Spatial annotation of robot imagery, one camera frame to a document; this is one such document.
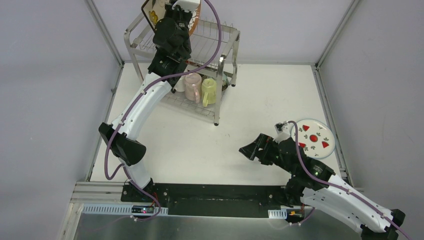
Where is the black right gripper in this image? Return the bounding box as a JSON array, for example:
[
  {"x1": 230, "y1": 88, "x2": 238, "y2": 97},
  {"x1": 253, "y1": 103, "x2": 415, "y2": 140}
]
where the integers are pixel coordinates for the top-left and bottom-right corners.
[{"x1": 238, "y1": 133, "x2": 296, "y2": 176}]

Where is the round floral pattern plate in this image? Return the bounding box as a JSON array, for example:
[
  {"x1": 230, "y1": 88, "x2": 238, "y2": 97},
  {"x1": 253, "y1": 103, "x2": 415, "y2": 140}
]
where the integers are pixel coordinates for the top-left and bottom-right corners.
[{"x1": 188, "y1": 2, "x2": 202, "y2": 36}]

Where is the square flower pattern plate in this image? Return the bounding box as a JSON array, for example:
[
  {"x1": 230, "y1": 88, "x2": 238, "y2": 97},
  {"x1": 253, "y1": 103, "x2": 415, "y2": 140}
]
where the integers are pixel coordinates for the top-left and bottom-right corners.
[{"x1": 141, "y1": 0, "x2": 169, "y2": 31}]

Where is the stainless steel dish rack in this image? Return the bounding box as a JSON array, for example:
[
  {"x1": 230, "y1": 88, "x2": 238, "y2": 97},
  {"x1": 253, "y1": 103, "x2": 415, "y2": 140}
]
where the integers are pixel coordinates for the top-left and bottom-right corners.
[{"x1": 123, "y1": 13, "x2": 241, "y2": 126}]

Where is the translucent pink glass mug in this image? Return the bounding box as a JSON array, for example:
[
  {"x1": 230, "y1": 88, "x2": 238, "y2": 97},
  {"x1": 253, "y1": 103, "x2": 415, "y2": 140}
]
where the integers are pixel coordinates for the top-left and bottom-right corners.
[{"x1": 183, "y1": 72, "x2": 202, "y2": 104}]

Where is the watermelon pattern round plate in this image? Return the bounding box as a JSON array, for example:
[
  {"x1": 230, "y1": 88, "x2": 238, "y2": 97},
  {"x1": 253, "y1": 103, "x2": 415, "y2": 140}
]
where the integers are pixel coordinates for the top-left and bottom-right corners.
[{"x1": 296, "y1": 118, "x2": 336, "y2": 159}]

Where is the small clear glass cup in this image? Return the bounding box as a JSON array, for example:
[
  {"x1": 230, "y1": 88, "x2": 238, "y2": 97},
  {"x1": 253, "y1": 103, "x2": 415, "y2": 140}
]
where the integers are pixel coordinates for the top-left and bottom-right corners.
[{"x1": 173, "y1": 78, "x2": 185, "y2": 92}]

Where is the pale yellow ceramic mug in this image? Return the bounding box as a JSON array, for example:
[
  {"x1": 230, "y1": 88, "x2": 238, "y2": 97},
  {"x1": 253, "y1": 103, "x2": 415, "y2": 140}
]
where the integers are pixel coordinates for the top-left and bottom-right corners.
[{"x1": 201, "y1": 78, "x2": 217, "y2": 107}]

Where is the mint green ceramic bowl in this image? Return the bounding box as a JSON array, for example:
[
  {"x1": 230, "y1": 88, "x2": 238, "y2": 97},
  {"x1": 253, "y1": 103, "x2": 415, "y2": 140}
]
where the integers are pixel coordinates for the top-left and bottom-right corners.
[{"x1": 221, "y1": 74, "x2": 229, "y2": 92}]

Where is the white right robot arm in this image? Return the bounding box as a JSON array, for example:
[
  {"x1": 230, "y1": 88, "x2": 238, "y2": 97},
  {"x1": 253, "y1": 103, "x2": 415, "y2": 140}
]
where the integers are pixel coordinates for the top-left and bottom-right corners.
[{"x1": 239, "y1": 133, "x2": 406, "y2": 240}]

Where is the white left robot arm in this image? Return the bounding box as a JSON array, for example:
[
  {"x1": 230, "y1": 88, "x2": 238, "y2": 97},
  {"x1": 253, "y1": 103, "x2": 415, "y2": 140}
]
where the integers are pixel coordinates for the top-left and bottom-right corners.
[{"x1": 98, "y1": 0, "x2": 201, "y2": 203}]

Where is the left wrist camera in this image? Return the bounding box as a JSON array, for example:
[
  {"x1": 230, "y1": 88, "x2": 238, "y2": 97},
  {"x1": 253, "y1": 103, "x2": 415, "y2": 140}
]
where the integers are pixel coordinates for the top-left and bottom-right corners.
[{"x1": 171, "y1": 0, "x2": 201, "y2": 12}]

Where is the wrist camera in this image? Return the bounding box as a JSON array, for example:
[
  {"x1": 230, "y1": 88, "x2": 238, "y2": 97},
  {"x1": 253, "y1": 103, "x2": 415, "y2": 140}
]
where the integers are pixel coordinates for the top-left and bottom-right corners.
[
  {"x1": 274, "y1": 122, "x2": 291, "y2": 144},
  {"x1": 171, "y1": 0, "x2": 201, "y2": 12}
]

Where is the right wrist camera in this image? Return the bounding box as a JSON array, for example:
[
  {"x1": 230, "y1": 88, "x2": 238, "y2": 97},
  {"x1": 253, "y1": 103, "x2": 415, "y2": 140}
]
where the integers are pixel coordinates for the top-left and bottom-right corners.
[{"x1": 274, "y1": 122, "x2": 291, "y2": 144}]

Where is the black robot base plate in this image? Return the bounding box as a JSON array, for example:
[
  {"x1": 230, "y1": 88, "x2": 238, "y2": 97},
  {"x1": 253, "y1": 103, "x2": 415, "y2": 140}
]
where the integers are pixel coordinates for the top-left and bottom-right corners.
[{"x1": 120, "y1": 183, "x2": 299, "y2": 219}]

